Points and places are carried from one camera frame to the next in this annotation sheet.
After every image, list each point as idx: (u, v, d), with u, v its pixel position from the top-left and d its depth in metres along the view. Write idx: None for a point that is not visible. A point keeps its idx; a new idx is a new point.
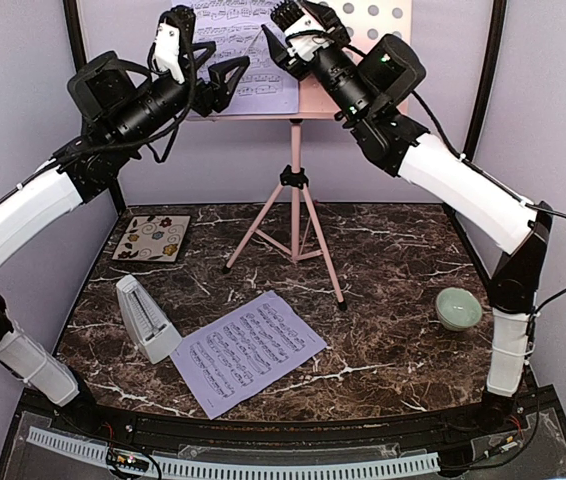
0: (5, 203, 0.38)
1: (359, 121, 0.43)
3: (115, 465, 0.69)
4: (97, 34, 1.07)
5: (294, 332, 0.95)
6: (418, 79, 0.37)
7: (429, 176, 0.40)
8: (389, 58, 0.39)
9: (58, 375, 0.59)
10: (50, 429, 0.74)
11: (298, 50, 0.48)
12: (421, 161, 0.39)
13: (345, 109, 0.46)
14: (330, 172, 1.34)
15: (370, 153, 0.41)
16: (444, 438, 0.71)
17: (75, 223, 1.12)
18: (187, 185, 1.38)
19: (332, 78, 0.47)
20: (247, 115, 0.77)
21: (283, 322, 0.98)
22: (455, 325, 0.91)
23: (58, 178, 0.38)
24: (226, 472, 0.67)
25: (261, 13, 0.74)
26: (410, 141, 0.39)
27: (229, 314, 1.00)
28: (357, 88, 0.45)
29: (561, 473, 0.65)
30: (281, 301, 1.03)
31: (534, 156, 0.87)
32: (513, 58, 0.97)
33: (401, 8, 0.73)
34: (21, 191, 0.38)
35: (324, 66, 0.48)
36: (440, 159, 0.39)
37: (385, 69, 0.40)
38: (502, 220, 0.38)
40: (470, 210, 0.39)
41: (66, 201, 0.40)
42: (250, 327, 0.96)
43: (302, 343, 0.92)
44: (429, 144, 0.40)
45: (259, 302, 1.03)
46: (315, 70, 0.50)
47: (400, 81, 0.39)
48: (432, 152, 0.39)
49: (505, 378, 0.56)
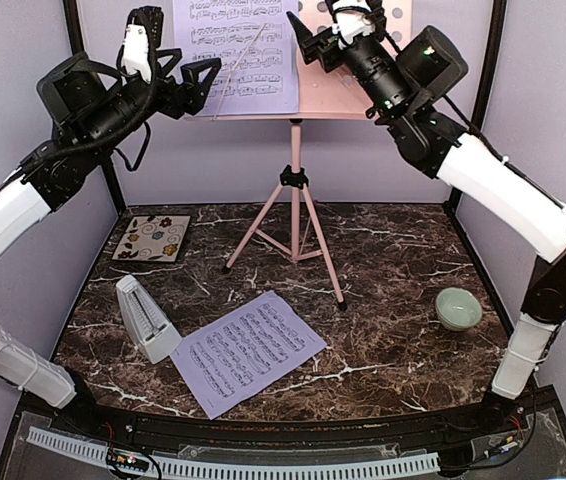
0: None
1: (397, 118, 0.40)
3: (115, 465, 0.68)
4: (97, 34, 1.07)
5: (294, 332, 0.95)
6: (462, 75, 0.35)
7: (469, 178, 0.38)
8: (433, 51, 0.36)
9: (51, 380, 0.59)
10: (50, 429, 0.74)
11: (343, 28, 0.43)
12: (464, 164, 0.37)
13: (377, 103, 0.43)
14: (330, 172, 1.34)
15: (410, 153, 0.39)
16: (444, 438, 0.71)
17: (75, 222, 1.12)
18: (187, 185, 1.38)
19: (368, 69, 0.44)
20: (246, 115, 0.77)
21: (283, 322, 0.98)
22: (455, 325, 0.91)
23: (21, 189, 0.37)
24: (227, 472, 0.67)
25: (261, 12, 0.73)
26: (453, 141, 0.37)
27: (229, 314, 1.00)
28: (394, 81, 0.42)
29: (561, 473, 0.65)
30: (281, 301, 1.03)
31: (534, 156, 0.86)
32: (513, 58, 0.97)
33: (401, 8, 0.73)
34: None
35: (359, 56, 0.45)
36: (484, 162, 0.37)
37: (428, 63, 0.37)
38: (545, 227, 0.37)
40: (512, 216, 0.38)
41: (34, 212, 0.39)
42: (249, 327, 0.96)
43: (302, 342, 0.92)
44: (471, 143, 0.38)
45: (260, 302, 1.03)
46: (348, 62, 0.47)
47: (442, 77, 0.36)
48: (475, 154, 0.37)
49: (516, 380, 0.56)
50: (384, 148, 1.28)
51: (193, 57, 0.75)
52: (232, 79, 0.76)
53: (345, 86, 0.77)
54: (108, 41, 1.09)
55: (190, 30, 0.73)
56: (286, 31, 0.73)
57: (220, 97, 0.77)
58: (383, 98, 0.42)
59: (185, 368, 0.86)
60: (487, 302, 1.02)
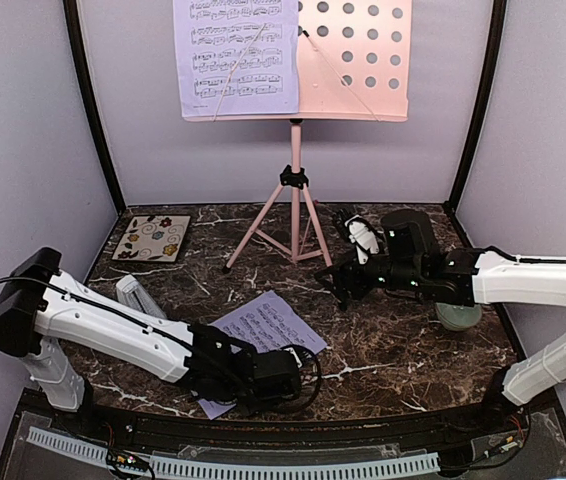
0: (131, 331, 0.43)
1: (424, 284, 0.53)
3: (115, 465, 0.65)
4: (97, 33, 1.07)
5: (294, 330, 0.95)
6: (420, 226, 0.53)
7: (499, 288, 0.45)
8: (395, 231, 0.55)
9: (67, 392, 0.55)
10: (49, 429, 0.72)
11: (361, 239, 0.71)
12: (485, 283, 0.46)
13: (409, 284, 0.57)
14: (330, 173, 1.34)
15: (448, 298, 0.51)
16: (444, 438, 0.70)
17: (75, 222, 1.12)
18: (187, 185, 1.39)
19: (385, 271, 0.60)
20: (247, 114, 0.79)
21: (283, 320, 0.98)
22: (455, 325, 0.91)
23: (179, 363, 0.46)
24: (226, 472, 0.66)
25: (261, 12, 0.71)
26: (471, 272, 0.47)
27: (230, 314, 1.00)
28: (403, 266, 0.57)
29: (561, 473, 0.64)
30: (281, 301, 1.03)
31: (534, 157, 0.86)
32: (513, 57, 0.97)
33: (401, 8, 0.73)
34: (145, 336, 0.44)
35: (371, 268, 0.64)
36: (495, 273, 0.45)
37: (398, 238, 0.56)
38: None
40: (544, 294, 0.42)
41: (159, 366, 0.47)
42: (249, 327, 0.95)
43: (302, 342, 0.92)
44: (484, 262, 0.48)
45: (261, 303, 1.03)
46: (370, 276, 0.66)
47: (415, 237, 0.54)
48: (486, 269, 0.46)
49: (537, 388, 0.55)
50: (384, 149, 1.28)
51: (193, 56, 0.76)
52: (232, 79, 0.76)
53: (345, 86, 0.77)
54: (108, 40, 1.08)
55: (190, 30, 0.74)
56: (286, 31, 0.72)
57: (220, 97, 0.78)
58: (407, 278, 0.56)
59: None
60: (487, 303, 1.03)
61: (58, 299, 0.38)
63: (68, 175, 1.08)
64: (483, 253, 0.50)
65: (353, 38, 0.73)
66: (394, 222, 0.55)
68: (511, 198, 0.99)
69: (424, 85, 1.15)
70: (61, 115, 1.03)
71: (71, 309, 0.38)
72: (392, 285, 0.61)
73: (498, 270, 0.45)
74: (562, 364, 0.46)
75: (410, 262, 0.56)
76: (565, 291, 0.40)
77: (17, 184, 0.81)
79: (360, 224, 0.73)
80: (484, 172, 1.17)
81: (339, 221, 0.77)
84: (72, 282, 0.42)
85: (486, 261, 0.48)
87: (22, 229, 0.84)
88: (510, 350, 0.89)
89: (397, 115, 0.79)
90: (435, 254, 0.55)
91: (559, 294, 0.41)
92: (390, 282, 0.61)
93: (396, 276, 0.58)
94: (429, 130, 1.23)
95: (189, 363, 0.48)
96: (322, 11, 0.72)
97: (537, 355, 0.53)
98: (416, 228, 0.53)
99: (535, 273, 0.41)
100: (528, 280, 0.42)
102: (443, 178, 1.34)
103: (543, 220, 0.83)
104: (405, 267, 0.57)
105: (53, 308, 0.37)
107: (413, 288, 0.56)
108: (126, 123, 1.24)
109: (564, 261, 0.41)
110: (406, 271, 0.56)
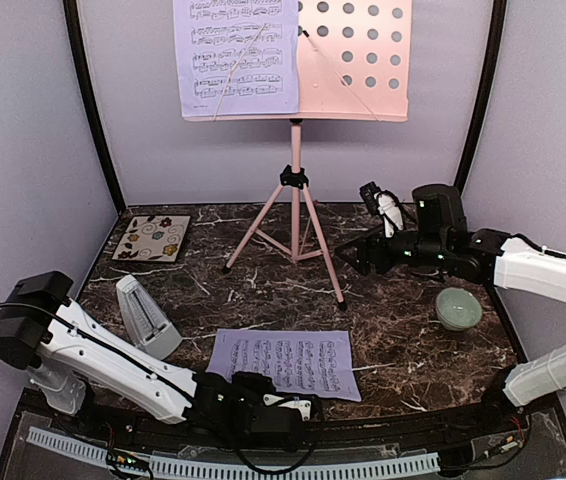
0: (139, 378, 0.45)
1: (451, 260, 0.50)
3: (115, 465, 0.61)
4: (97, 32, 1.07)
5: (335, 377, 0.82)
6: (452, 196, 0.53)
7: (514, 275, 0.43)
8: (424, 202, 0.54)
9: (64, 399, 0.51)
10: (49, 428, 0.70)
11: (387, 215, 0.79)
12: (504, 267, 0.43)
13: (434, 261, 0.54)
14: (331, 172, 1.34)
15: (464, 274, 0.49)
16: (444, 438, 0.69)
17: (75, 222, 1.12)
18: (187, 185, 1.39)
19: (410, 246, 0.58)
20: (247, 114, 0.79)
21: (334, 366, 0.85)
22: (454, 325, 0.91)
23: (178, 411, 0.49)
24: (227, 472, 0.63)
25: (262, 12, 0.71)
26: (494, 254, 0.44)
27: (292, 333, 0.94)
28: (430, 241, 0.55)
29: (561, 473, 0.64)
30: (349, 350, 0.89)
31: (534, 156, 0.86)
32: (513, 57, 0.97)
33: (401, 8, 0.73)
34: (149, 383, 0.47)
35: (394, 243, 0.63)
36: (518, 260, 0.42)
37: (427, 210, 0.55)
38: None
40: (558, 290, 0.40)
41: (154, 412, 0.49)
42: (302, 354, 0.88)
43: (337, 387, 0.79)
44: (510, 246, 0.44)
45: (329, 339, 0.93)
46: (392, 251, 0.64)
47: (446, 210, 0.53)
48: (513, 252, 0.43)
49: (540, 391, 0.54)
50: (384, 149, 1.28)
51: (193, 56, 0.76)
52: (232, 78, 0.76)
53: (345, 86, 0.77)
54: (108, 39, 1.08)
55: (190, 30, 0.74)
56: (286, 30, 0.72)
57: (220, 97, 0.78)
58: (434, 253, 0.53)
59: (220, 355, 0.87)
60: (487, 303, 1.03)
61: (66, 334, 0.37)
63: (68, 174, 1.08)
64: (513, 236, 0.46)
65: (353, 38, 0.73)
66: (425, 192, 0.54)
68: (511, 198, 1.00)
69: (424, 85, 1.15)
70: (61, 113, 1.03)
71: (78, 348, 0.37)
72: (416, 261, 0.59)
73: (521, 257, 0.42)
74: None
75: (437, 236, 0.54)
76: None
77: (16, 182, 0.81)
79: (388, 199, 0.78)
80: (484, 172, 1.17)
81: (368, 196, 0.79)
84: (77, 315, 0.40)
85: (513, 245, 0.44)
87: (22, 229, 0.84)
88: (510, 350, 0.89)
89: (397, 115, 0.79)
90: (463, 232, 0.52)
91: None
92: (416, 258, 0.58)
93: (423, 251, 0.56)
94: (429, 130, 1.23)
95: (187, 413, 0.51)
96: (322, 11, 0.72)
97: (541, 358, 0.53)
98: (446, 198, 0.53)
99: (557, 266, 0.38)
100: (545, 272, 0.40)
102: (443, 178, 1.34)
103: (543, 220, 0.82)
104: (432, 242, 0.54)
105: (59, 345, 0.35)
107: (434, 263, 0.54)
108: (127, 122, 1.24)
109: None
110: (433, 247, 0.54)
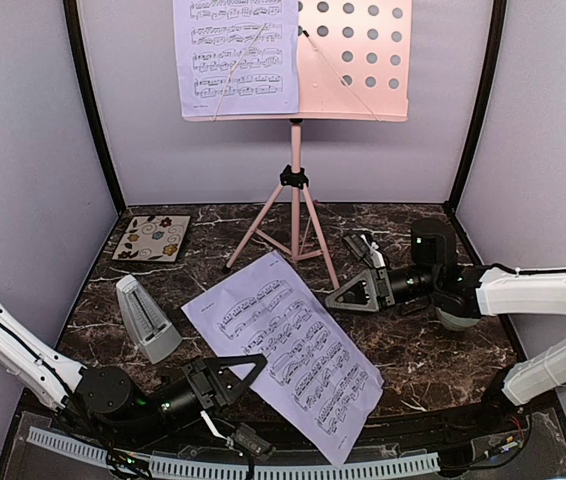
0: (27, 358, 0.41)
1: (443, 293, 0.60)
3: (115, 465, 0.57)
4: (96, 32, 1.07)
5: (340, 415, 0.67)
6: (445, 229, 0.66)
7: (505, 301, 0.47)
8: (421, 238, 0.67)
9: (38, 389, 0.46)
10: (50, 429, 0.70)
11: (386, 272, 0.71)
12: (488, 297, 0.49)
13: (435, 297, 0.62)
14: (331, 172, 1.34)
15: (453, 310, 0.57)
16: (444, 438, 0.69)
17: (74, 222, 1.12)
18: (186, 185, 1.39)
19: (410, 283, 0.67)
20: (247, 115, 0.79)
21: (350, 400, 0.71)
22: (452, 322, 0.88)
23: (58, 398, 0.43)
24: (227, 472, 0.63)
25: (262, 12, 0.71)
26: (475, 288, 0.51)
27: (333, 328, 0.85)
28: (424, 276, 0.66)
29: (561, 473, 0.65)
30: (372, 394, 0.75)
31: (534, 155, 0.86)
32: (514, 56, 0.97)
33: (402, 8, 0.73)
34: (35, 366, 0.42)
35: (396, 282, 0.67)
36: (496, 288, 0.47)
37: (425, 246, 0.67)
38: (562, 297, 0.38)
40: (545, 304, 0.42)
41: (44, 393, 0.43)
42: (331, 362, 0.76)
43: (333, 428, 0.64)
44: (489, 277, 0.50)
45: (366, 370, 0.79)
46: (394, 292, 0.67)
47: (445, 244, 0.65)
48: (490, 281, 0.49)
49: (535, 389, 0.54)
50: (384, 149, 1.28)
51: (193, 56, 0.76)
52: (232, 78, 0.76)
53: (345, 86, 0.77)
54: (108, 39, 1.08)
55: (190, 30, 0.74)
56: (286, 30, 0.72)
57: (220, 97, 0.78)
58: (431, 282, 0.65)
59: (250, 289, 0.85)
60: None
61: None
63: (68, 173, 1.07)
64: (492, 267, 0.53)
65: (353, 38, 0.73)
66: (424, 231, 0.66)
68: (511, 198, 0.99)
69: (424, 85, 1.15)
70: (60, 112, 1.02)
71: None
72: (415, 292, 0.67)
73: (497, 283, 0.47)
74: (565, 367, 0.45)
75: (429, 267, 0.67)
76: (563, 298, 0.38)
77: (17, 182, 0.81)
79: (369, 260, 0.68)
80: (484, 172, 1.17)
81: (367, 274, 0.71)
84: None
85: (491, 276, 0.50)
87: (22, 228, 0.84)
88: (510, 350, 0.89)
89: (397, 115, 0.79)
90: (452, 267, 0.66)
91: (560, 303, 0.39)
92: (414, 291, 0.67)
93: (425, 285, 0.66)
94: (429, 130, 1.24)
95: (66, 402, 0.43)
96: (322, 11, 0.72)
97: (538, 356, 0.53)
98: (441, 240, 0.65)
99: (529, 283, 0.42)
100: (528, 289, 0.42)
102: (443, 178, 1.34)
103: (543, 220, 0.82)
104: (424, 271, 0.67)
105: None
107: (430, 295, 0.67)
108: (126, 122, 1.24)
109: (562, 270, 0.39)
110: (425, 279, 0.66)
